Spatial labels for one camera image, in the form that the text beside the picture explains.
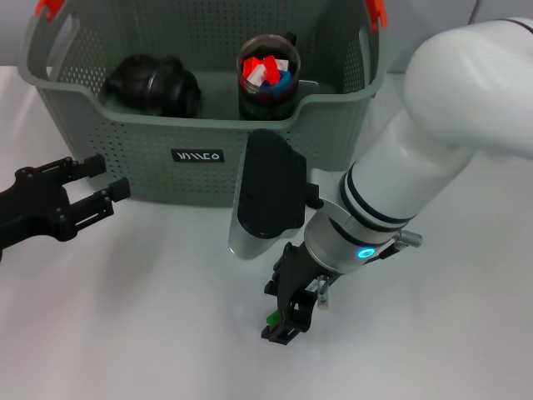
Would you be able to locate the grey perforated storage bin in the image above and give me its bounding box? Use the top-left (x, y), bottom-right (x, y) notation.
top-left (16, 0), bottom-right (389, 208)

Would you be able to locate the black ceramic teapot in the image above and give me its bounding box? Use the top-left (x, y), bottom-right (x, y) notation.
top-left (102, 53), bottom-right (167, 116)

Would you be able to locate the blue square toy plate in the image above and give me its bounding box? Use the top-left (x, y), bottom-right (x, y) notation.
top-left (266, 70), bottom-right (292, 95)

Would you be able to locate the glass teacup with black holder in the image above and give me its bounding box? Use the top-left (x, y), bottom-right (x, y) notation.
top-left (236, 32), bottom-right (301, 103)
top-left (145, 57), bottom-right (204, 119)
top-left (237, 82), bottom-right (299, 120)
top-left (239, 107), bottom-right (297, 123)

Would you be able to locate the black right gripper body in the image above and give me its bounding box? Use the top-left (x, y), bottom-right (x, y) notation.
top-left (272, 242), bottom-right (335, 303)

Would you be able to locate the black right wrist camera housing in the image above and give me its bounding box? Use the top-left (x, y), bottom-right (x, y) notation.
top-left (227, 128), bottom-right (324, 261)

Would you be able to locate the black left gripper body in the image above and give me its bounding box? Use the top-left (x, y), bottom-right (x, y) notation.
top-left (0, 164), bottom-right (79, 263)

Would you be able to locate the orange bin handle clip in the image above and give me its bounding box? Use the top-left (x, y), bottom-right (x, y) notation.
top-left (33, 0), bottom-right (67, 21)
top-left (366, 0), bottom-right (389, 33)

